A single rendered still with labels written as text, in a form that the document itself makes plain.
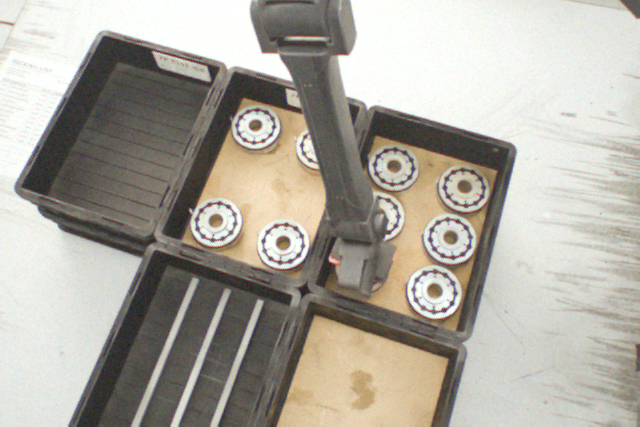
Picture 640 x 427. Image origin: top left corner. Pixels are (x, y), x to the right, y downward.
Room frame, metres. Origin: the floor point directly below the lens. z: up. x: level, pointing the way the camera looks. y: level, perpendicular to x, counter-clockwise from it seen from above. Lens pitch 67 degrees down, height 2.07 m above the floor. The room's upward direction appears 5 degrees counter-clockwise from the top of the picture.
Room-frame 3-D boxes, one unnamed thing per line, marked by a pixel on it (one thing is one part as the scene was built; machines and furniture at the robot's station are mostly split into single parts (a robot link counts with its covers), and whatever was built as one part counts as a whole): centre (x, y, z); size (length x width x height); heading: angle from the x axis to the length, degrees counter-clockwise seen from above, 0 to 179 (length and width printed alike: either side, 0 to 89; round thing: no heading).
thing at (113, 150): (0.64, 0.36, 0.87); 0.40 x 0.30 x 0.11; 157
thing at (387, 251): (0.33, -0.09, 0.98); 0.10 x 0.07 x 0.07; 61
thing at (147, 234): (0.64, 0.36, 0.92); 0.40 x 0.30 x 0.02; 157
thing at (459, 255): (0.38, -0.26, 0.86); 0.10 x 0.10 x 0.01
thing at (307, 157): (0.60, -0.03, 0.86); 0.10 x 0.10 x 0.01
